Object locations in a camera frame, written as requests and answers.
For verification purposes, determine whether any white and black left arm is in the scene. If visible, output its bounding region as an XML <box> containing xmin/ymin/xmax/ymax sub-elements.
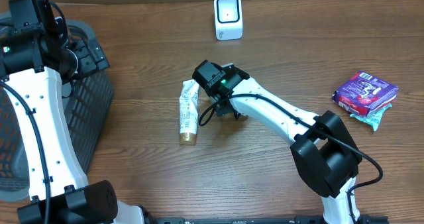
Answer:
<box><xmin>1</xmin><ymin>0</ymin><xmax>148</xmax><ymax>224</ymax></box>

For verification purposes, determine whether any purple Carefree pad pack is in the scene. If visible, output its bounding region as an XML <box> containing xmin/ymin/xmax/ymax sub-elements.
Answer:
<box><xmin>332</xmin><ymin>70</ymin><xmax>399</xmax><ymax>117</ymax></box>

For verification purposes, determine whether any white barcode scanner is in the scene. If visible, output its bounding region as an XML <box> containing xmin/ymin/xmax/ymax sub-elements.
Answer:
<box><xmin>213</xmin><ymin>0</ymin><xmax>243</xmax><ymax>40</ymax></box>

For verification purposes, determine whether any black rail at table edge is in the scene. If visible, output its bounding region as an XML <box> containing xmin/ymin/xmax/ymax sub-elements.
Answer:
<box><xmin>154</xmin><ymin>215</ymin><xmax>390</xmax><ymax>224</ymax></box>

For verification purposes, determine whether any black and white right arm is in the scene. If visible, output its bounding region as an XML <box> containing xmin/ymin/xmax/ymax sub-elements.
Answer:
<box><xmin>192</xmin><ymin>60</ymin><xmax>362</xmax><ymax>223</ymax></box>

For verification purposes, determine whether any white and gold tube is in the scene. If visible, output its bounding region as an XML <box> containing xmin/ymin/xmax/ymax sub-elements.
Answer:
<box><xmin>180</xmin><ymin>80</ymin><xmax>199</xmax><ymax>145</ymax></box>

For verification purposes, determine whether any grey plastic mesh basket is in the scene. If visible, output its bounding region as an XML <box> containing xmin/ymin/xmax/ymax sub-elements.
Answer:
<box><xmin>0</xmin><ymin>11</ymin><xmax>115</xmax><ymax>202</ymax></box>

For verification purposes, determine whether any teal snack packet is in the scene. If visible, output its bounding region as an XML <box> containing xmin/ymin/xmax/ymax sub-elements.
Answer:
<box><xmin>350</xmin><ymin>103</ymin><xmax>392</xmax><ymax>131</ymax></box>

